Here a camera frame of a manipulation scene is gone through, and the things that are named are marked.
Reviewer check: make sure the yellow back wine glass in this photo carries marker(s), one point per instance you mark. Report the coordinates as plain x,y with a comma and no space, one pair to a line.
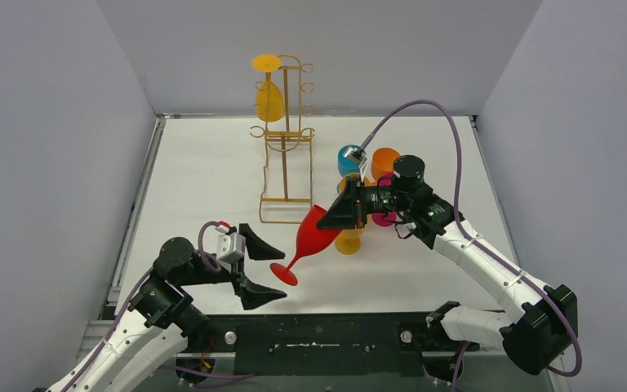
269,106

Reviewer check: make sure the yellow wine glass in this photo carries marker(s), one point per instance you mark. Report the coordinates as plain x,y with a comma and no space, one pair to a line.
354,179
269,106
349,241

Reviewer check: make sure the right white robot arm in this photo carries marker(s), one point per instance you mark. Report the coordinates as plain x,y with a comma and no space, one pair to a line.
536,322

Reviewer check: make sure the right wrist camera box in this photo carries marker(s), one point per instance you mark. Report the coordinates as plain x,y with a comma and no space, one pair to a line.
358,156

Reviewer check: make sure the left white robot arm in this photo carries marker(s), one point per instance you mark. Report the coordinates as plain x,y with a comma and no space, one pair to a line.
158,319

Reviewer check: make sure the orange plastic wine glass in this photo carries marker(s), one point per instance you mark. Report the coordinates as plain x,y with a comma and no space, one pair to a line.
382,162

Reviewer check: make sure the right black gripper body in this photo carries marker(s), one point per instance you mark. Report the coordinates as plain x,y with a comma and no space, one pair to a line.
376,199

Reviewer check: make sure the blue plastic wine glass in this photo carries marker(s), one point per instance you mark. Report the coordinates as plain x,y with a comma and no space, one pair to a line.
343,164

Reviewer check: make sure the gold wire glass rack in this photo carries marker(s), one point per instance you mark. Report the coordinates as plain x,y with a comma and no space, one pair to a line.
287,186

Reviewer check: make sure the black base frame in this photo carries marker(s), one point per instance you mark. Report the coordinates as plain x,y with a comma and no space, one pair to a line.
325,345

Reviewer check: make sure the magenta plastic wine glass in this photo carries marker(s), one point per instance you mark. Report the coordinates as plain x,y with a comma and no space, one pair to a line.
384,219

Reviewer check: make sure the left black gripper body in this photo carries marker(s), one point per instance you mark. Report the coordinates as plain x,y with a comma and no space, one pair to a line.
239,268

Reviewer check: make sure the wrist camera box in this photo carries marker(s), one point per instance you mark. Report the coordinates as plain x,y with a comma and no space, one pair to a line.
358,156
231,245

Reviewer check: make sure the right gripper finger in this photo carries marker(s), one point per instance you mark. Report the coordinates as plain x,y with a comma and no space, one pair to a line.
339,220
344,203

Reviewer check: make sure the red plastic wine glass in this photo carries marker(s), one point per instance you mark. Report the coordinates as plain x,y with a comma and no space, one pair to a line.
310,240

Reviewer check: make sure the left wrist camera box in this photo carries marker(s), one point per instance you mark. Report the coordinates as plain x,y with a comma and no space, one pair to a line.
231,245

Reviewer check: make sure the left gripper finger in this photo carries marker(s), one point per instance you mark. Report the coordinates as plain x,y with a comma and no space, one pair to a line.
254,295
257,248

